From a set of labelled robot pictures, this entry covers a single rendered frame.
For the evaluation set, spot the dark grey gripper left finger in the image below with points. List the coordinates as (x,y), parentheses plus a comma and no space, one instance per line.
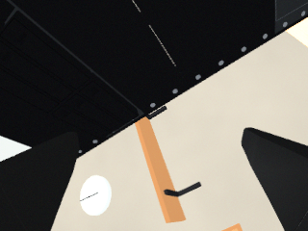
(33,183)

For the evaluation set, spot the black server rack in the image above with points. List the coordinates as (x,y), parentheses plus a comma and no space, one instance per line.
(104,53)

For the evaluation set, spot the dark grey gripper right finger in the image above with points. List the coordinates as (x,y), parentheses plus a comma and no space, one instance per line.
(281,166)

